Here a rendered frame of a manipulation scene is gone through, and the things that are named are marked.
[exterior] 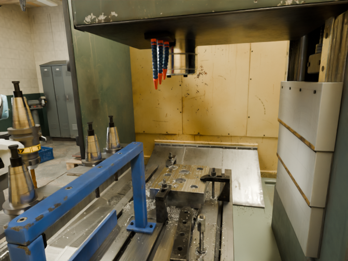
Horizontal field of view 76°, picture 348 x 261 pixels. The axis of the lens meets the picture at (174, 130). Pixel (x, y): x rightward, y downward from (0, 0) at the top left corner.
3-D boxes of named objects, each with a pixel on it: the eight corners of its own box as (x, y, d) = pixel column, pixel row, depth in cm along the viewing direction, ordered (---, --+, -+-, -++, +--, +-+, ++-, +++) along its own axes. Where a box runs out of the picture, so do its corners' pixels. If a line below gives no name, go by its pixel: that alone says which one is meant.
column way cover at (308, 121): (301, 259, 67) (321, 82, 55) (272, 186, 112) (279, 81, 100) (319, 261, 65) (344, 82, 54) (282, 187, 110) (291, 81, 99)
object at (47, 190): (23, 198, 44) (22, 194, 44) (44, 186, 49) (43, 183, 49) (53, 202, 43) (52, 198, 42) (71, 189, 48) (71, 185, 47)
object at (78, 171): (62, 175, 55) (62, 172, 54) (76, 167, 60) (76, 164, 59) (87, 177, 53) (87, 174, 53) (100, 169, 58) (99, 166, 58)
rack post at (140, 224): (126, 230, 81) (119, 153, 75) (132, 221, 86) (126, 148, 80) (151, 234, 79) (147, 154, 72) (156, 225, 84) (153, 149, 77)
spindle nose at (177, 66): (199, 74, 79) (199, 38, 76) (154, 75, 79) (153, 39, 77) (196, 75, 94) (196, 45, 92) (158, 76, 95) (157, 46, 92)
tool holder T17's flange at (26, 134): (25, 141, 48) (23, 130, 47) (2, 140, 49) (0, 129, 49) (47, 134, 54) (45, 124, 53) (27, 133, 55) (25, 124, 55)
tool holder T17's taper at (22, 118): (23, 129, 48) (17, 98, 47) (7, 128, 49) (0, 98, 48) (40, 125, 52) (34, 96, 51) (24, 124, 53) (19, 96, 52)
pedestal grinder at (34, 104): (31, 147, 515) (23, 98, 490) (26, 145, 539) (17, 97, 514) (53, 143, 549) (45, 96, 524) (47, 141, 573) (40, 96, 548)
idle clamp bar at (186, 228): (169, 278, 61) (168, 258, 60) (180, 220, 86) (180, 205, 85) (187, 280, 61) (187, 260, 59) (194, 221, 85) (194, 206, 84)
